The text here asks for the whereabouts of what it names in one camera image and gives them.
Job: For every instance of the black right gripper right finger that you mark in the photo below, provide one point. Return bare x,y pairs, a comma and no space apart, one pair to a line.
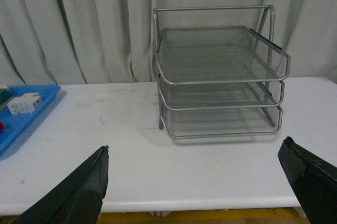
312,180

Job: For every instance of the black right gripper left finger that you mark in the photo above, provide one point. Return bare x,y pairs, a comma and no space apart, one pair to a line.
76,199

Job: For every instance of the blue plastic tray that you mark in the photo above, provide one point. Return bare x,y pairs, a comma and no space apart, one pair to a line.
15,125

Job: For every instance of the white circuit breaker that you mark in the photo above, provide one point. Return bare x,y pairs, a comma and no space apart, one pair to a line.
27,103

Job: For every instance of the grey curtain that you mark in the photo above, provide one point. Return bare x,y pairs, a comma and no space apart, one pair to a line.
105,41

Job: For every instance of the green knife switch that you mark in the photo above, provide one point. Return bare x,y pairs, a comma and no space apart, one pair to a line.
6,96

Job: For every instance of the silver metal rack frame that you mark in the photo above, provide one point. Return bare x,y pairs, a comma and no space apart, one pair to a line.
266,29

